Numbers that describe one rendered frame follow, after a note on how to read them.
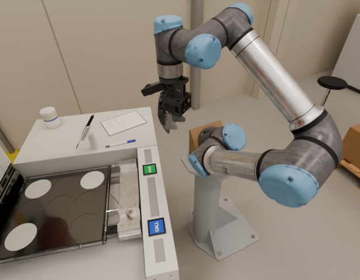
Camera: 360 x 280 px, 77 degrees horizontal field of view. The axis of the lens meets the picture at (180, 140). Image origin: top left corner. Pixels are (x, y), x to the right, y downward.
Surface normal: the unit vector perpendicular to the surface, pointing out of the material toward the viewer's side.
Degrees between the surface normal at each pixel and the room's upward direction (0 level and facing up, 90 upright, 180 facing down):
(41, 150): 0
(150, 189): 0
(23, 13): 90
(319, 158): 33
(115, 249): 0
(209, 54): 90
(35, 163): 90
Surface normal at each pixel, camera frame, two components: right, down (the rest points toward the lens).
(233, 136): 0.41, -0.18
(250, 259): -0.02, -0.77
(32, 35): 0.42, 0.57
